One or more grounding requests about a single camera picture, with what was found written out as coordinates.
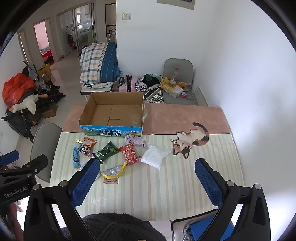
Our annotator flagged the light blue clear packet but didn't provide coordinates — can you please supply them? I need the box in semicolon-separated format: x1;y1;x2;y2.
80;159;102;181

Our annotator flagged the yellow paper bag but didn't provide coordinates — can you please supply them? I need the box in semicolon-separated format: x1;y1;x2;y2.
37;64;51;80

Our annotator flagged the yellow and silver packet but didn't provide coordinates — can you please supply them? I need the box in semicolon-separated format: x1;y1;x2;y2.
101;161;127;179

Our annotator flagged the cardboard box with blue print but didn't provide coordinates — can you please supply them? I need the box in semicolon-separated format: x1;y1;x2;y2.
79;91;147;138

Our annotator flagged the panda print snack packet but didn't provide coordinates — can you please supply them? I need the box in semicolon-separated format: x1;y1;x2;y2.
76;137;98;157

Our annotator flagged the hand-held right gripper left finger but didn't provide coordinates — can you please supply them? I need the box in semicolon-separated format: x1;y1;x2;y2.
24;158;101;241

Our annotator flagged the white tissue pack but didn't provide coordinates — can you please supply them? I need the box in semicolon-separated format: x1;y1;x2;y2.
170;85;185;98

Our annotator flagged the white board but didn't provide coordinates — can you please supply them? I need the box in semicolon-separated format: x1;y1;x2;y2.
193;86;208;107

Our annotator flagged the yellow plastic bag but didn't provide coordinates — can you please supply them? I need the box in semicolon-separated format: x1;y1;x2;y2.
161;77;177;90

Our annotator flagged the grey cushioned chair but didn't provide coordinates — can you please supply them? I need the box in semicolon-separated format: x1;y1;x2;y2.
162;58;198;106

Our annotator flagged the purple cloth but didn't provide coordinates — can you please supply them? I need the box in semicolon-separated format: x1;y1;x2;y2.
125;134;151;150

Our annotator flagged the red patterned packet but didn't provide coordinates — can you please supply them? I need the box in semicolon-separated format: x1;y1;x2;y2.
119;142;141;167

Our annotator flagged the dark green packet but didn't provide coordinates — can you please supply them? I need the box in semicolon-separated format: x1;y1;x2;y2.
92;141;120;164

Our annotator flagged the red bedding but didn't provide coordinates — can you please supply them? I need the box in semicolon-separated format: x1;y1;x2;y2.
40;46;53;58

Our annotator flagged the black and white patterned bag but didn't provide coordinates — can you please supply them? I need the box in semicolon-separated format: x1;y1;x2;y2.
135;74;164;103

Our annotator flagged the small brown cardboard box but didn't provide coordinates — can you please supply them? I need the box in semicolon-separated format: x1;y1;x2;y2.
42;104;58;118

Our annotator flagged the grey round chair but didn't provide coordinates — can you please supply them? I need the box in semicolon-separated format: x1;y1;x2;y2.
30;123;63;183

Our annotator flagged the long blue snack packet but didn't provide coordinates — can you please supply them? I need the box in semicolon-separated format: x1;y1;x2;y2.
73;146;81;168

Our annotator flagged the plaid quilt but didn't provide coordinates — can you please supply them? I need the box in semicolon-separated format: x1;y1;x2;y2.
80;42;110;83

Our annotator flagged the orange plastic bag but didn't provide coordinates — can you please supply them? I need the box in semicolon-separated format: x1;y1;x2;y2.
2;73;36;108

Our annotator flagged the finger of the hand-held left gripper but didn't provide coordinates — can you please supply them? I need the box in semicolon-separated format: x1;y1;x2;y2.
0;150;20;166
21;155;48;178

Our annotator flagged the pink suitcase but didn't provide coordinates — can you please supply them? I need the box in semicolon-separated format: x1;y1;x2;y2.
118;75;139;93

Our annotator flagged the pink striped cat-print blanket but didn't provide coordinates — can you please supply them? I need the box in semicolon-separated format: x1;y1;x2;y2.
50;103;245;222

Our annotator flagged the blue striped quilt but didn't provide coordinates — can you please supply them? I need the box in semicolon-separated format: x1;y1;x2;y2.
99;42;122;82

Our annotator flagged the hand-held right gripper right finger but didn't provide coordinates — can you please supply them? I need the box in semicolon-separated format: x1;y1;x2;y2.
194;158;271;241

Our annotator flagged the white black-patterned folded cloth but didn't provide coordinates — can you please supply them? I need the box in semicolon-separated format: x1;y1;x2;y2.
80;80;116;90

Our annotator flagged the white goose plush toy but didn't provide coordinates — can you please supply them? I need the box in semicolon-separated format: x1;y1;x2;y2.
11;94;49;114

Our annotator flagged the dark fleece clothing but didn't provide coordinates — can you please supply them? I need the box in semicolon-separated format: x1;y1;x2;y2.
60;213;167;241

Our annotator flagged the white soft packet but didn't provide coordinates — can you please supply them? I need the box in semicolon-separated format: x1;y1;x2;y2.
140;145;171;171

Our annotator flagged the black stroller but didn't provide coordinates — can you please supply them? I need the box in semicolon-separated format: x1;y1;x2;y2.
1;86;66;143

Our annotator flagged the clear plastic wrapper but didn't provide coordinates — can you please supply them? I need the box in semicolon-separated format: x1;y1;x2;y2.
90;196;105;207

